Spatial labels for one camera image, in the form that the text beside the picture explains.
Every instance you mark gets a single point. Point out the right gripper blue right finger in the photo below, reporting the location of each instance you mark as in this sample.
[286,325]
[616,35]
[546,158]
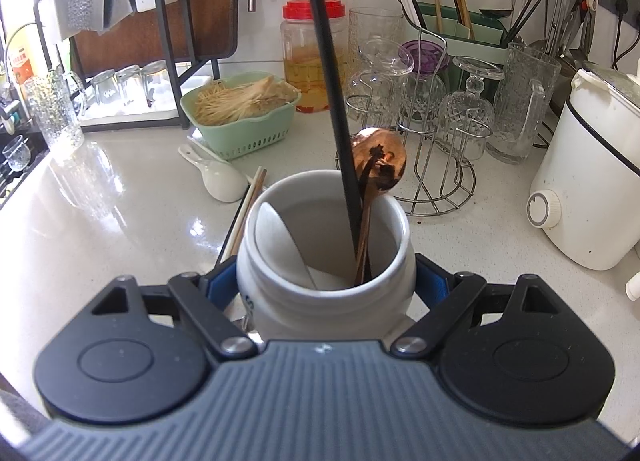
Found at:
[433,283]

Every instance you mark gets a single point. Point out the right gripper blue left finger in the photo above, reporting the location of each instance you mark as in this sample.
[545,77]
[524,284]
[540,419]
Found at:
[219,285]

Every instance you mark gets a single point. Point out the black chopstick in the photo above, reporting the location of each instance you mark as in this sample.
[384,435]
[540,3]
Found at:
[338,116]

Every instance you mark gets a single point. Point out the white Starbucks ceramic mug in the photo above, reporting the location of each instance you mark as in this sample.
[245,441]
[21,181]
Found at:
[325,303]

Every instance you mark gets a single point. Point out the wooden chopstick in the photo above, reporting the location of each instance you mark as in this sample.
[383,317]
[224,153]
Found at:
[259,178]

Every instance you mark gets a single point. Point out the copper metal spoon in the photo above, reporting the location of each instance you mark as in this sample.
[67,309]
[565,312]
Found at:
[380,159]

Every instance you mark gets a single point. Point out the white ceramic spoon on counter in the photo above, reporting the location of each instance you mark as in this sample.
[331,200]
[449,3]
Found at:
[222,181]

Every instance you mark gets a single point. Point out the brown wooden cutting board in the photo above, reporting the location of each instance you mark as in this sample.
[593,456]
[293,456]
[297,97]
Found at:
[136,39]

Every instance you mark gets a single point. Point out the red lid plastic jar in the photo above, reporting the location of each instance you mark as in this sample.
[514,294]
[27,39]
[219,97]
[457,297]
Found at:
[301,54]

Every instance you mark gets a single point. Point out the green plastic basket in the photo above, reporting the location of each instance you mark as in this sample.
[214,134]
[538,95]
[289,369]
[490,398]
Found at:
[242,114]

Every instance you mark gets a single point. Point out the purple lid glass jar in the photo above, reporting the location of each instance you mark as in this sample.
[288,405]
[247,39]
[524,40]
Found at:
[428,57]

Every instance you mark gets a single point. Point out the upside down goblet glass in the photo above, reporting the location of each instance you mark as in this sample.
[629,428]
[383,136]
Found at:
[466,118]

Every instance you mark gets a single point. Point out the black metal dish rack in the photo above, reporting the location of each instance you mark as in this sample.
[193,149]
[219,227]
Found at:
[173,18]

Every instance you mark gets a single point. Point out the white electric cooker pot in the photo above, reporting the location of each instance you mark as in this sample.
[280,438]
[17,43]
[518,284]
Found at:
[585,194]

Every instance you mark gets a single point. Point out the green utensil drainer holder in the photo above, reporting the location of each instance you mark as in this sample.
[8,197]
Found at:
[483,41]

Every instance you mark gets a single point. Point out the tall textured glass pitcher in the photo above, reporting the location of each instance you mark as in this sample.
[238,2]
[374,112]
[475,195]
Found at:
[521,102]

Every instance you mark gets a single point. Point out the textured glass pitcher near sink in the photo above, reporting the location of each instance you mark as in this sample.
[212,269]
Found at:
[56,101]

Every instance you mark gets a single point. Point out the wire glass drying stand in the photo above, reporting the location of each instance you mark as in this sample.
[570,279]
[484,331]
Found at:
[385,92]

